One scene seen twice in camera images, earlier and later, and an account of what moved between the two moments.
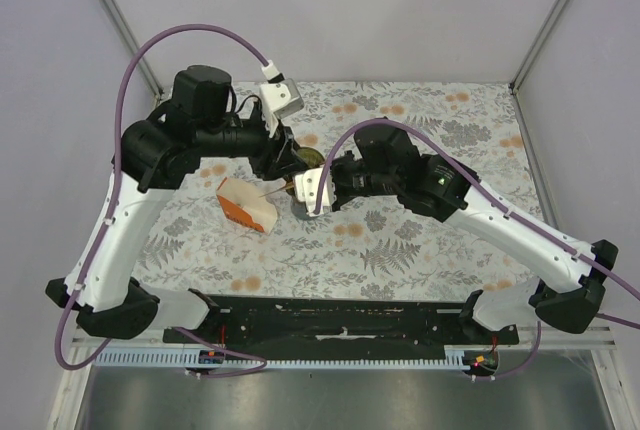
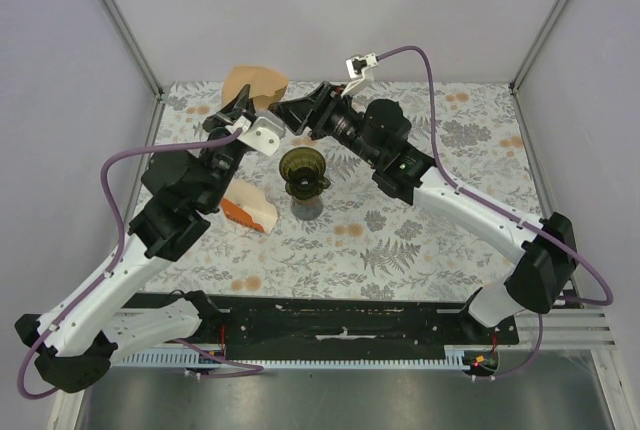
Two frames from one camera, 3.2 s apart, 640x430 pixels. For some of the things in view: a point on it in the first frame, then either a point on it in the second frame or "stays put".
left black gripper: [277, 152] → [231, 112]
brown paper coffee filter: [289, 185] → [266, 85]
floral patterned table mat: [383, 248] stays put
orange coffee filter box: [243, 199] stays put
